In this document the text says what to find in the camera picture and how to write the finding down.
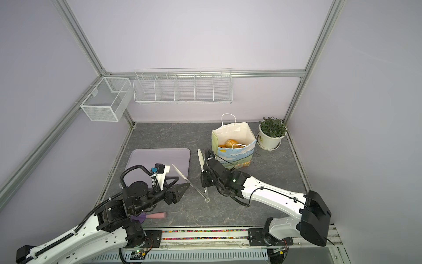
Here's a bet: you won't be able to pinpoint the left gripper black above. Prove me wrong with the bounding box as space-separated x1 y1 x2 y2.
132 176 190 215

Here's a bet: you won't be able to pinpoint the white mesh box basket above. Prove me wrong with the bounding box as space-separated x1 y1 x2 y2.
81 77 133 122

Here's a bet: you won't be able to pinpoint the white wire shelf basket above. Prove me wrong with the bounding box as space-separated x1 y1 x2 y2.
133 68 233 104

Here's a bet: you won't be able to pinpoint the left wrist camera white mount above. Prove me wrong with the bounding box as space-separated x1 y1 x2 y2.
151 163 170 191

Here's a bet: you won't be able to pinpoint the lavender cutting mat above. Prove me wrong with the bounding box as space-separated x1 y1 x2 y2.
124 148 191 188

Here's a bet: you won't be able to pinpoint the round orange fake bun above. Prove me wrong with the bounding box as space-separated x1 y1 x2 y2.
224 139 243 149

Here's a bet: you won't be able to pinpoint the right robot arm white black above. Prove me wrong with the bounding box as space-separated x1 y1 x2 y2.
200 157 332 246

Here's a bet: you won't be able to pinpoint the potted green plant white pot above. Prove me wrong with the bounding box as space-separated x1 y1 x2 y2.
257 117 287 151

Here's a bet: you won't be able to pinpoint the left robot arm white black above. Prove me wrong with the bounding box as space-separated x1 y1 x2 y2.
16 163 190 264

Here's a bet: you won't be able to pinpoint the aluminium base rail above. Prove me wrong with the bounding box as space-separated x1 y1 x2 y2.
62 225 345 253

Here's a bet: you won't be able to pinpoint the purple scoop with pink handle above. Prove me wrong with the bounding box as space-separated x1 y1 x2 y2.
130 212 167 223

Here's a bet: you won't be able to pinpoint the paper bag with landscape print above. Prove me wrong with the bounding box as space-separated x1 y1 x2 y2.
212 113 257 169

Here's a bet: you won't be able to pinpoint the metal tongs with white tips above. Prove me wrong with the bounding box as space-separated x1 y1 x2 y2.
171 148 211 203

